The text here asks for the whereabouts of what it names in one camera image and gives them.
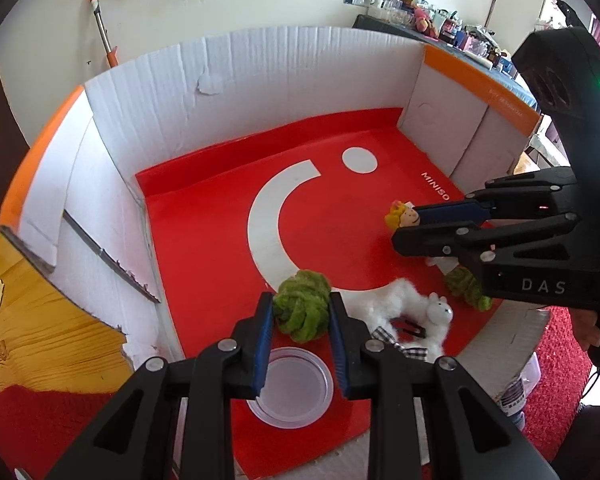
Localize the orange cardboard box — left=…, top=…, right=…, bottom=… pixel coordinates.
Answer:
left=0, top=24, right=553, bottom=480

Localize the red knitted blanket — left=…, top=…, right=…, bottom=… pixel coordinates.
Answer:
left=0, top=305, right=600, bottom=480

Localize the white plush bunny hair clip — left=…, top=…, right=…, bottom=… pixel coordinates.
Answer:
left=350, top=277, right=455, bottom=363

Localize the black cable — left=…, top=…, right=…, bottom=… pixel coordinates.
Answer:
left=582, top=365, right=600, bottom=406

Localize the red printed paper bag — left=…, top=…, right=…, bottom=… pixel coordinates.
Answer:
left=135, top=106, right=503, bottom=478

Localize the clear plastic lid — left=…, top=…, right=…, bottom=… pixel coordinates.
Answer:
left=245, top=345, right=335, bottom=429

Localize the yellow-haired doll figure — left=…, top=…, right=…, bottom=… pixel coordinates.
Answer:
left=385, top=200, right=421, bottom=233

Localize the side table with blue cloth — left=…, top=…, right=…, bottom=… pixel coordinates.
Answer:
left=352, top=14, right=533, bottom=103

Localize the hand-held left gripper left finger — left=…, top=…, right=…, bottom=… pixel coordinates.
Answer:
left=45, top=291, right=277, bottom=480

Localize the large green yarn ball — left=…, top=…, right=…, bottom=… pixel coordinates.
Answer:
left=271, top=269, right=332, bottom=345

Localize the row of bottles and jars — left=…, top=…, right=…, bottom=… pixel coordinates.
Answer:
left=367, top=0, right=516, bottom=73

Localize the small clear plastic box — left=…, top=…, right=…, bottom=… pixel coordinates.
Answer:
left=521, top=352, right=543, bottom=386

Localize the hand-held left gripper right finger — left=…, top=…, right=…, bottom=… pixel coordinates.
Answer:
left=327, top=291, right=557, bottom=480

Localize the person's right hand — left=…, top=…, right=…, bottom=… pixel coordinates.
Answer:
left=570, top=307, right=600, bottom=361

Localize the white wardrobe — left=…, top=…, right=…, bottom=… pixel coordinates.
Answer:
left=490, top=0, right=551, bottom=51

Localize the purple bottle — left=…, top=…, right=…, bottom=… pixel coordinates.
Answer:
left=497, top=377, right=528, bottom=428

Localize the mop pole with orange grip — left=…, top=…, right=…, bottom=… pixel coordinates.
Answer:
left=88, top=0, right=120, bottom=68

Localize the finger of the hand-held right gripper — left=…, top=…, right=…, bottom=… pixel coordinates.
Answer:
left=413, top=166, right=581, bottom=227
left=391, top=211, right=581, bottom=264

